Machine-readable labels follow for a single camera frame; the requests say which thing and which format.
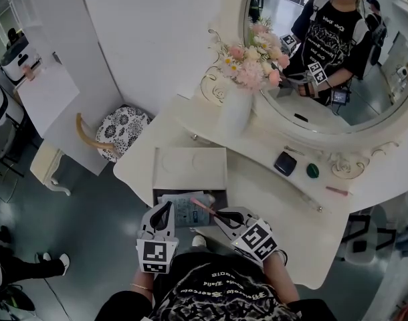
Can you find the black square makeup compact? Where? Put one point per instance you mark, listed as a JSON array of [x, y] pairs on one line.
[[285, 163]]

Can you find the slim pink makeup pencil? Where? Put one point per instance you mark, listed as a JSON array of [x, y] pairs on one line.
[[202, 204]]

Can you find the white vase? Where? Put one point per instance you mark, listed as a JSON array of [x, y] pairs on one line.
[[236, 110]]

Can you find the white machine with black panel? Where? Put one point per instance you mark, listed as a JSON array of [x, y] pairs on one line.
[[18, 62]]

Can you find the white oval framed mirror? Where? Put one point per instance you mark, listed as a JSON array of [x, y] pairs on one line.
[[341, 135]]

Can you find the white makeup box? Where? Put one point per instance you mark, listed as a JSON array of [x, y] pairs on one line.
[[190, 169]]

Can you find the green round makeup jar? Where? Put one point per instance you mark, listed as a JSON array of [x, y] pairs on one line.
[[313, 170]]

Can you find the black metal frame chair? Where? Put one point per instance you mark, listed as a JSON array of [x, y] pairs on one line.
[[5, 125]]

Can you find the floral cushion wooden chair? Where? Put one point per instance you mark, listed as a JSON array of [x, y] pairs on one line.
[[122, 129]]

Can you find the person's left forearm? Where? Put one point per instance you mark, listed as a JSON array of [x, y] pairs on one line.
[[142, 279]]

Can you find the thin pink makeup brush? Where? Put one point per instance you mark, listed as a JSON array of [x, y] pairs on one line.
[[337, 190]]

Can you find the black frame stool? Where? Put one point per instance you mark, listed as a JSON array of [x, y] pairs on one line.
[[369, 237]]

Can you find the person's black printed shirt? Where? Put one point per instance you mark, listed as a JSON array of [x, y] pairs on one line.
[[210, 293]]

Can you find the person's white shoe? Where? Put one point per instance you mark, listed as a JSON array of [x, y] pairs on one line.
[[43, 257], [65, 262], [199, 241]]

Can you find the small white curved-leg table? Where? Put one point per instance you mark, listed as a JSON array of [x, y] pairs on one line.
[[50, 167]]

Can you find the printed paper packet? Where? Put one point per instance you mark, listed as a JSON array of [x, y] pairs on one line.
[[185, 211]]

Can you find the clear makeup tube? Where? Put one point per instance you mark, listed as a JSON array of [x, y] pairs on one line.
[[310, 201]]

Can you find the black and green bag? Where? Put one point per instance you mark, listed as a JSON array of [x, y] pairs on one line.
[[10, 301]]

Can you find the person's right forearm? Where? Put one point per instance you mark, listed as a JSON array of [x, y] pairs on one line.
[[281, 277]]

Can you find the silver hairpin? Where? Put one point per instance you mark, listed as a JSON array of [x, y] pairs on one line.
[[293, 150]]

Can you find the pink and white flower bouquet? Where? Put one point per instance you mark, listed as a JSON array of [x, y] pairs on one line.
[[254, 62]]

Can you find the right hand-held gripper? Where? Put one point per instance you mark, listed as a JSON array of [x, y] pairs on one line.
[[257, 241]]

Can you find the white side cabinet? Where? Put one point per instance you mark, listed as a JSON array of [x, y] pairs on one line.
[[48, 99]]

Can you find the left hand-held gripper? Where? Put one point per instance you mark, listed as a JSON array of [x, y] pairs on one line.
[[156, 254]]

